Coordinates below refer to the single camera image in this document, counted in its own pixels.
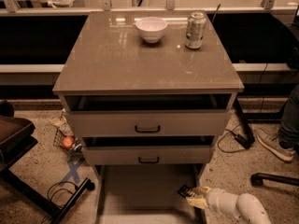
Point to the black wire basket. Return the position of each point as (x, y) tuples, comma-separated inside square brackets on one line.
[(74, 151)]

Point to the open bottom grey drawer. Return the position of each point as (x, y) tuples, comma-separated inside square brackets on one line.
[(147, 194)]

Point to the red apple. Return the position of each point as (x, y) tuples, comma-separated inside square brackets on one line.
[(68, 142)]

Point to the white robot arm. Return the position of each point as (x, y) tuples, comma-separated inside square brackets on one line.
[(244, 206)]

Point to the grey sneaker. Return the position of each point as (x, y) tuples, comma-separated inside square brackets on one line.
[(270, 142)]

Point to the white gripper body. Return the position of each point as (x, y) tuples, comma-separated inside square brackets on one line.
[(212, 198)]

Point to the top grey drawer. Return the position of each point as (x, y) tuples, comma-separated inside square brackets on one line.
[(148, 115)]

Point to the grey drawer cabinet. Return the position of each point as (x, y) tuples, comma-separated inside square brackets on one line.
[(110, 58)]

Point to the silver soda can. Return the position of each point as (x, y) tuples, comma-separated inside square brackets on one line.
[(195, 30)]

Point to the dark jeans leg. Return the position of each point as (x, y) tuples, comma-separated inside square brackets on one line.
[(288, 132)]

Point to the black office chair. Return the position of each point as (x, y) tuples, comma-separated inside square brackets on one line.
[(45, 168)]

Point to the middle grey drawer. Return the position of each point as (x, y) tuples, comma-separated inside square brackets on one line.
[(148, 150)]

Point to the white ceramic bowl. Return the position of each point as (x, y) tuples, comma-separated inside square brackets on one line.
[(151, 29)]

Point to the black chair base leg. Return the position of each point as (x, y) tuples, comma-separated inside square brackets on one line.
[(258, 179)]

